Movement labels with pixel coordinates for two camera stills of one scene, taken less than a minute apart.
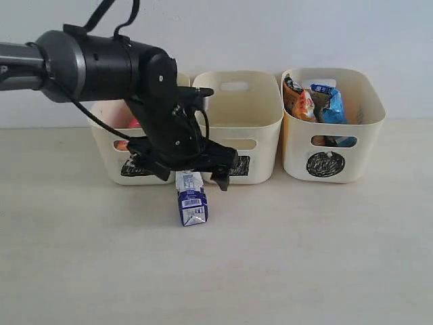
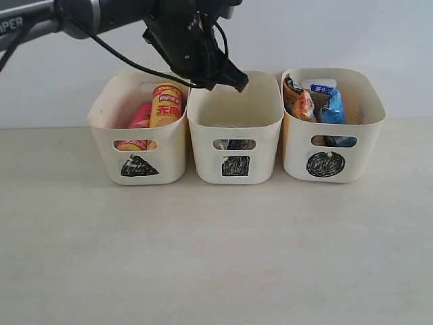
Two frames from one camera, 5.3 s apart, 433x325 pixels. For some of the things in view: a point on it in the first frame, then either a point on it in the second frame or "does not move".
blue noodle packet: (329, 108) does not move
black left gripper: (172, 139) to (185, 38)
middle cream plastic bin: (245, 111) does not move
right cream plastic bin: (333, 152) does not move
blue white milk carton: (193, 197) to (235, 144)
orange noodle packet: (297, 102) does not move
